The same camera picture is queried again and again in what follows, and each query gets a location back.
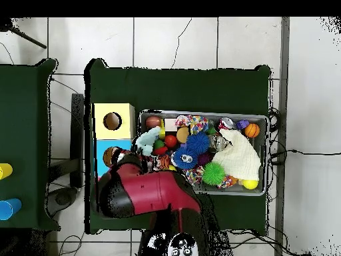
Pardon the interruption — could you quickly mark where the yellow ball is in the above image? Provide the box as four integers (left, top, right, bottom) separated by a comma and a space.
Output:
241, 179, 259, 191

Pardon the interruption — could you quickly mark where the black metal stand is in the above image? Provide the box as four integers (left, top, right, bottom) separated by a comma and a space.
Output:
47, 93, 85, 189

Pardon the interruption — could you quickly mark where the green spiky rubber ball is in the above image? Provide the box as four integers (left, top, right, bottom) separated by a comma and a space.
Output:
201, 161, 226, 186

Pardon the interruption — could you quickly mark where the dark green table cloth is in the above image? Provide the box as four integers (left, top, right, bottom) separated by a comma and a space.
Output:
0, 58, 61, 231
84, 58, 272, 235

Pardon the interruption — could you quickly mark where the silver wire mesh bin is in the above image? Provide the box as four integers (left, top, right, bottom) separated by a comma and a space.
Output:
137, 109, 269, 197

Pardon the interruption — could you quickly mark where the red rubber ball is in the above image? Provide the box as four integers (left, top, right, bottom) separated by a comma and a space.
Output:
164, 134, 178, 149

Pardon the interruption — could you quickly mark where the wooden box with three holes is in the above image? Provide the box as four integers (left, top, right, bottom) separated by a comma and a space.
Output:
91, 103, 139, 185

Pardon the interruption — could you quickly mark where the blue spiky ball with eyes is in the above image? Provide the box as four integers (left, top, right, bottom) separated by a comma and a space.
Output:
171, 145, 200, 171

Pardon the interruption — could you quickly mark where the blue spiky rubber ball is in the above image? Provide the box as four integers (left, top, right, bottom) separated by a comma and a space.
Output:
185, 131, 211, 155

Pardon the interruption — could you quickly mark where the orange toy basketball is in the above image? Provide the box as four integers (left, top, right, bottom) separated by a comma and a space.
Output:
244, 123, 260, 139

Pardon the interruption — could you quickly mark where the brown toy football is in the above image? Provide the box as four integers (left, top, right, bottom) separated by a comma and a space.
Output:
145, 115, 163, 129

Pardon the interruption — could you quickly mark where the colourful patterned cloth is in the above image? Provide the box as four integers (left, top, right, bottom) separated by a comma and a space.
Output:
174, 115, 209, 135

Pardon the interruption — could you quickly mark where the red soda can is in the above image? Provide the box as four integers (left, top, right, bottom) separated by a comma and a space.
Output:
218, 117, 235, 131

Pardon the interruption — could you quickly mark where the black tripod leg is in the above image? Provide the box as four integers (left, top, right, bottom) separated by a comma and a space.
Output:
0, 17, 47, 49

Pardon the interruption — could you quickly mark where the black power cable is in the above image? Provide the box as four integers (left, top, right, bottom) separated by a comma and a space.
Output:
268, 149, 341, 165

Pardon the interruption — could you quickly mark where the cream quilted cloth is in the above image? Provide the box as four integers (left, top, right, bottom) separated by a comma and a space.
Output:
212, 128, 262, 181

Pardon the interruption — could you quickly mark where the light blue quilted cloth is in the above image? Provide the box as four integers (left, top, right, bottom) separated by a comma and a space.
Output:
131, 125, 162, 157

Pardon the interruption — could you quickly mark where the blue cylinder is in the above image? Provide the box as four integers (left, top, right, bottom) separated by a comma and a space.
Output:
0, 198, 23, 221

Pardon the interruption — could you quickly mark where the yellow cylinder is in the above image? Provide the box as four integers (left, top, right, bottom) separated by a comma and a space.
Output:
0, 163, 13, 180

